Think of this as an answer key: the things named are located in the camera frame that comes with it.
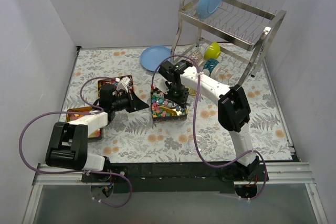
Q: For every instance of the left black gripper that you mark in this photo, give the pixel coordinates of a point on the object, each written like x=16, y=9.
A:
x=130, y=100

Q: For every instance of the patterned ceramic cup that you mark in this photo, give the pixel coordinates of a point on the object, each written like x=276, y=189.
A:
x=196, y=56

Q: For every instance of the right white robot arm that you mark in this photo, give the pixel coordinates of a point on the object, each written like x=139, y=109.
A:
x=233, y=109

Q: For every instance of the gold round tin lid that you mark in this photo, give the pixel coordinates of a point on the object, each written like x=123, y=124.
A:
x=192, y=92

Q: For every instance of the blue plate on table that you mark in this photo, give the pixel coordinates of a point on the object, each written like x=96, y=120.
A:
x=151, y=57

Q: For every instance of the steel dish rack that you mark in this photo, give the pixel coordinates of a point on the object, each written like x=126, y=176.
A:
x=247, y=26

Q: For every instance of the teal white mug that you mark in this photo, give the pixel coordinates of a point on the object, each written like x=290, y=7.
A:
x=211, y=68

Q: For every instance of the tin of wrapped candies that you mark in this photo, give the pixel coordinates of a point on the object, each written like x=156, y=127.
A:
x=114, y=81

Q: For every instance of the tin of star candies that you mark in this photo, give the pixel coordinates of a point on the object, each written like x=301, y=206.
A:
x=164, y=110

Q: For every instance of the yellow-green bowl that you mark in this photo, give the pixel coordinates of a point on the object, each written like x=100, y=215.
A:
x=213, y=51

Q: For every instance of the tin of gummy candies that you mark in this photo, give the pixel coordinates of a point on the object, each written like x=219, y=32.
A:
x=94, y=136

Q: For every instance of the clear glass bowl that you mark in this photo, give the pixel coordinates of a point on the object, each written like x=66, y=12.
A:
x=200, y=141

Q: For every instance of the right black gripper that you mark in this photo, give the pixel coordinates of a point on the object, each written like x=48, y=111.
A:
x=179, y=95

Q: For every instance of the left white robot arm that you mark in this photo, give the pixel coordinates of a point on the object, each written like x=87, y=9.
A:
x=68, y=145

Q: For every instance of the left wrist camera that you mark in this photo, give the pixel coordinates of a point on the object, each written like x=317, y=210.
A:
x=124, y=84

